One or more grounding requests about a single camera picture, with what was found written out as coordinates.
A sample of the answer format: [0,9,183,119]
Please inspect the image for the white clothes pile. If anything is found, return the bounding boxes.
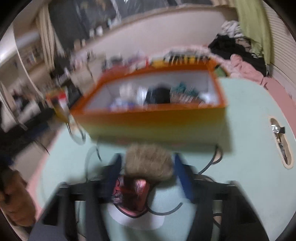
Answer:
[221,20,244,38]

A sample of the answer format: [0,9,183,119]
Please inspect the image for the silver metal cup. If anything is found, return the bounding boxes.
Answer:
[66,115,86,145]

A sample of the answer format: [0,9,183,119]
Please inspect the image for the dark box red cross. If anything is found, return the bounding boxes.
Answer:
[111,175,150,216]

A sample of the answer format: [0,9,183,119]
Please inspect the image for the orange gradient cardboard box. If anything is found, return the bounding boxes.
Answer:
[71,61,227,144]

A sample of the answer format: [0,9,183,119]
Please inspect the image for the black cable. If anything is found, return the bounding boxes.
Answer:
[197,144,224,175]

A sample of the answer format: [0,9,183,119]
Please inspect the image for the cartoon print blanket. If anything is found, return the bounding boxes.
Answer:
[149,50,219,68]

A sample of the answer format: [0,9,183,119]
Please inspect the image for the brown furry pouch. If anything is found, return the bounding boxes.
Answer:
[124,144,174,182]

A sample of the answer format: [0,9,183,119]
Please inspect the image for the black clothes pile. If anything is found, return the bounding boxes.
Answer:
[208,34,267,76]

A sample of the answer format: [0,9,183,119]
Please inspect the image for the black lace fabric bundle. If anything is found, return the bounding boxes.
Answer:
[145,86,171,104]

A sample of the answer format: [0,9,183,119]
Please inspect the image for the green hanging garment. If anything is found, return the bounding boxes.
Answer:
[234,1,272,65]

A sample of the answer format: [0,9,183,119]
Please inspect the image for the person left hand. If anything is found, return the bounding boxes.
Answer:
[1,170,36,227]

